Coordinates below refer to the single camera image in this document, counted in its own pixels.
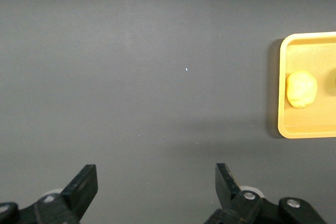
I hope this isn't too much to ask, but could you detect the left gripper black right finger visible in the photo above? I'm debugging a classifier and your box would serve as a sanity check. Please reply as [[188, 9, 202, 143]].
[[203, 163, 328, 224]]

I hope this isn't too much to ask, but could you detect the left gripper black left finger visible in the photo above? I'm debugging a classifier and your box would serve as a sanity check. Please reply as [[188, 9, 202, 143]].
[[0, 164, 99, 224]]

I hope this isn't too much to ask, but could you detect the yellow potato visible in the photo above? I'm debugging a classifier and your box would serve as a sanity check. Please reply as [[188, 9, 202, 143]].
[[285, 70, 318, 109]]

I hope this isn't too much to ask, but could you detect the yellow plastic tray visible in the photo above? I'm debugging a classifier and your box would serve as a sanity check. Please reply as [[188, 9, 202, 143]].
[[277, 31, 336, 140]]

